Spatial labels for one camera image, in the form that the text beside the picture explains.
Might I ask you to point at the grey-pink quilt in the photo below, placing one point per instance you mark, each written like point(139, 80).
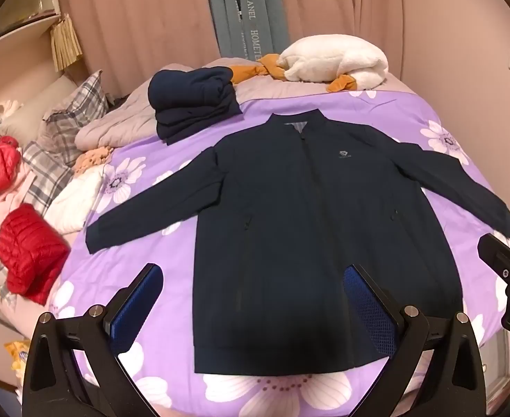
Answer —
point(116, 124)

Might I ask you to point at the tan tassel fringe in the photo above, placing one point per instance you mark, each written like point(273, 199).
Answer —
point(66, 41)

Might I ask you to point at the beige padded headboard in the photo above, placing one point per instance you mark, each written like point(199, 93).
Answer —
point(33, 95)

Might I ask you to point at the purple floral bed sheet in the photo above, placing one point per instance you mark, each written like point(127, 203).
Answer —
point(150, 234)

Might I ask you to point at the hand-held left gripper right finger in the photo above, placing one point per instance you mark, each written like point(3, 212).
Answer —
point(368, 308)

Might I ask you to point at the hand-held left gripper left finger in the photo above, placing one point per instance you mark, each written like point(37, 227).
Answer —
point(135, 302)

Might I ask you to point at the plaid pillow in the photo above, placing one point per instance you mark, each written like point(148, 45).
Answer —
point(46, 173)
point(79, 104)

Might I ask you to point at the pale pink cloth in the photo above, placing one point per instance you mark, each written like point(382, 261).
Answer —
point(16, 195)

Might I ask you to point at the white goose plush toy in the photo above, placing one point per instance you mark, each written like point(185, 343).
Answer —
point(333, 61)

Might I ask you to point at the stack of folded navy clothes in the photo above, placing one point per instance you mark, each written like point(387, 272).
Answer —
point(190, 100)

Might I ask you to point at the white garment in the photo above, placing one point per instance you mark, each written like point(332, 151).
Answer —
point(77, 202)

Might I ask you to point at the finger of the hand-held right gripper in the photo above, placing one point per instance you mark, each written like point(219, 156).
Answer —
point(504, 260)

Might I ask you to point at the yellow printed bag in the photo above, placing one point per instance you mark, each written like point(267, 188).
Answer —
point(17, 356)

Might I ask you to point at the pink curtain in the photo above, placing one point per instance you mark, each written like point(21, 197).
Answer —
point(337, 4)
point(150, 21)

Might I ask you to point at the peach cloth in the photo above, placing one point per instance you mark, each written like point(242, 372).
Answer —
point(92, 158)

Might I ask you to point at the grey-green lettered curtain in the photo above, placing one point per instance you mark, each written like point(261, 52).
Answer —
point(246, 8)

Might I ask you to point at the navy zip jacket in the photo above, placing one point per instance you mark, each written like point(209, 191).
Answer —
point(307, 243)

